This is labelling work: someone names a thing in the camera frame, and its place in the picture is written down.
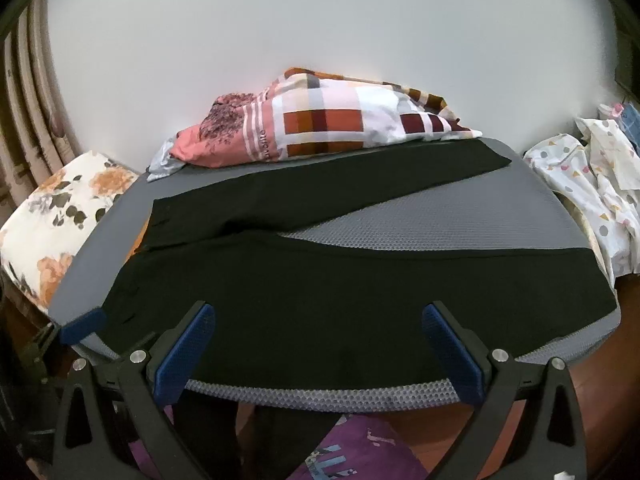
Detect dark wooden furniture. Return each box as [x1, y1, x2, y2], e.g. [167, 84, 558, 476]
[611, 24, 640, 92]

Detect white dotted cloth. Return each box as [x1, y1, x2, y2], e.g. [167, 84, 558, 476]
[522, 116, 640, 287]

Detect pale blue crumpled cloth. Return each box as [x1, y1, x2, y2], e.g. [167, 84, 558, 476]
[146, 140, 189, 184]

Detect blue patterned cloth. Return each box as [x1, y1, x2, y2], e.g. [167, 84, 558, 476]
[617, 104, 640, 155]

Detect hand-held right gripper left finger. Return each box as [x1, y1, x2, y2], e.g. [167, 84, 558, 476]
[52, 301, 217, 480]

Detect grey mesh mattress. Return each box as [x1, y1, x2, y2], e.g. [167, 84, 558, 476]
[47, 137, 623, 416]

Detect black pants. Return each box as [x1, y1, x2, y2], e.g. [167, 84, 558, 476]
[102, 137, 617, 397]

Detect beige patterned curtain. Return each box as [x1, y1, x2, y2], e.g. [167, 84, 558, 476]
[0, 0, 84, 222]

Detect person's purple printed clothing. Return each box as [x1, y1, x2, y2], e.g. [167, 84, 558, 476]
[287, 412, 431, 480]

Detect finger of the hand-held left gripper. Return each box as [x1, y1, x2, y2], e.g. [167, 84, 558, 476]
[58, 308, 109, 346]

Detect orange cloth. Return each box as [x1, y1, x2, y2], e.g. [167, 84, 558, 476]
[127, 214, 152, 257]

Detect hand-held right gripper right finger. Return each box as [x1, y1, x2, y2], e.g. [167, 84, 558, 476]
[421, 301, 588, 480]

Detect floral cushion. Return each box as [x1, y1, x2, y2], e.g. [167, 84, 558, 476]
[0, 150, 141, 317]

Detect patchwork checked pillow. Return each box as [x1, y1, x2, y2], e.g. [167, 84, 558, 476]
[167, 66, 484, 171]

